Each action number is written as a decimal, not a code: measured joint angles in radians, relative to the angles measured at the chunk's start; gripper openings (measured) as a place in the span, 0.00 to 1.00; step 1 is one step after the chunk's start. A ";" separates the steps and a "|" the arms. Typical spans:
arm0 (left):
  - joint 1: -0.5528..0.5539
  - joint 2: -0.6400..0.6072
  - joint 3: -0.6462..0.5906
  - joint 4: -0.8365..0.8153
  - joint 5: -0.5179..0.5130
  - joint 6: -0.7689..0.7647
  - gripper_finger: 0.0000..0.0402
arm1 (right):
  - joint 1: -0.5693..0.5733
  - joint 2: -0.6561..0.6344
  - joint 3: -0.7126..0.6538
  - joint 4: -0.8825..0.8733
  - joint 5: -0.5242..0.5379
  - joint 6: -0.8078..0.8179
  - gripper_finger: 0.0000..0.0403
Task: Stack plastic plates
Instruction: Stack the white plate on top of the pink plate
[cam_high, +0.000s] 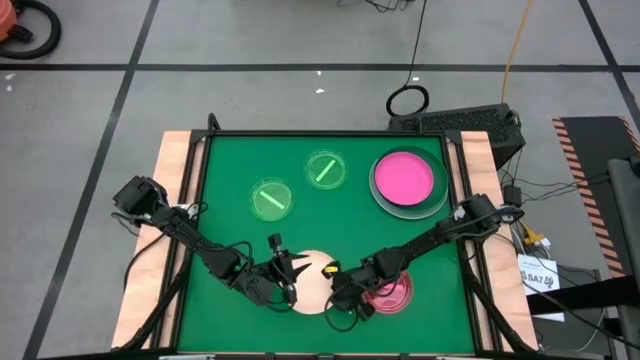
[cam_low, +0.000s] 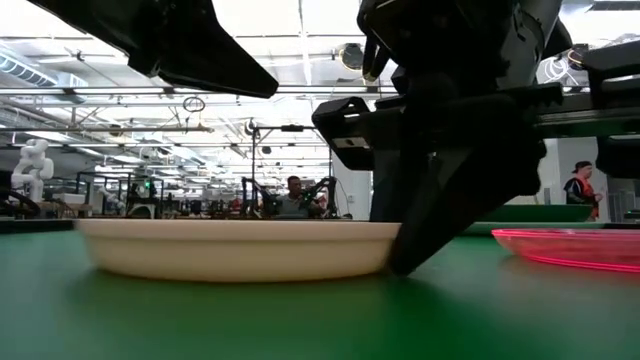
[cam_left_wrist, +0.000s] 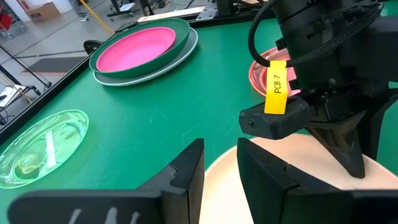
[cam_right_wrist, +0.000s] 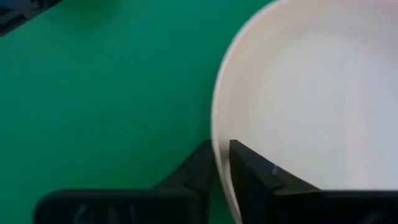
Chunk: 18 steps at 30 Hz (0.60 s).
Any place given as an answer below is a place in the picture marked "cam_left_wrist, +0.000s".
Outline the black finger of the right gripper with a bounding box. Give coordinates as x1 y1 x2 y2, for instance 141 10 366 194
306 110 368 180
362 92 398 162

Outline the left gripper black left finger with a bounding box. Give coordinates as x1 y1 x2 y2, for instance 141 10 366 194
7 138 205 224

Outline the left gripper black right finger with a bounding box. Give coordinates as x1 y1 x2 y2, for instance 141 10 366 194
236 138 398 224

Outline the cream plastic plate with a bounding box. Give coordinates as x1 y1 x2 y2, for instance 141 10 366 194
198 133 398 224

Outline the coral plastic plate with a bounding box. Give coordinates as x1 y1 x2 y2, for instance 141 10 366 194
248 46 302 98

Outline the pink bowl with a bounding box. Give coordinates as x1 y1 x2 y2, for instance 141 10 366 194
95 26 177 73

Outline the dark green plastic plate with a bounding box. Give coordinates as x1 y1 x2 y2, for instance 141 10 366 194
88 17 191 80

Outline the grey plastic plate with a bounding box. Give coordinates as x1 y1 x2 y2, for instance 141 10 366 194
93 27 199 87

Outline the dark hazard-striped floor mat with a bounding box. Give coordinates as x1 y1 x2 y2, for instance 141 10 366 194
20 55 88 78

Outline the black round table fixture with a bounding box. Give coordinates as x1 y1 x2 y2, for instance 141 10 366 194
83 39 104 55

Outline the black tubular stand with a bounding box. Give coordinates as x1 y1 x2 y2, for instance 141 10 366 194
0 45 53 108

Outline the light wooden board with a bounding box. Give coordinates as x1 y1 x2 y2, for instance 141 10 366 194
136 6 208 24

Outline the black wheeled cart base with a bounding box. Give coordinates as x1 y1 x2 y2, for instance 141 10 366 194
107 0 156 22

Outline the brown cardboard box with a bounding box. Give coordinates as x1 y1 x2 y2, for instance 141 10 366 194
25 1 62 23

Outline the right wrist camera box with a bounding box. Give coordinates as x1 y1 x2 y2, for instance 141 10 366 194
238 95 313 141

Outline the yellow PCB-7 cable tag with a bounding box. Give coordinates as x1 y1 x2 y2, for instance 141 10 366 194
264 60 288 115

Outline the black braided cable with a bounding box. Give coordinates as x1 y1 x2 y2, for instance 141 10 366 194
248 0 385 68

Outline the black table border frame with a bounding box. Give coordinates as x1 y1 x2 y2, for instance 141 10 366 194
0 9 277 147

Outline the silver metal bracket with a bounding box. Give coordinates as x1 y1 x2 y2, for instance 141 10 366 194
195 0 219 21

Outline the yellow hanging cable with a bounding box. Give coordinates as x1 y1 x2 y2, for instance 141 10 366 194
79 0 116 35

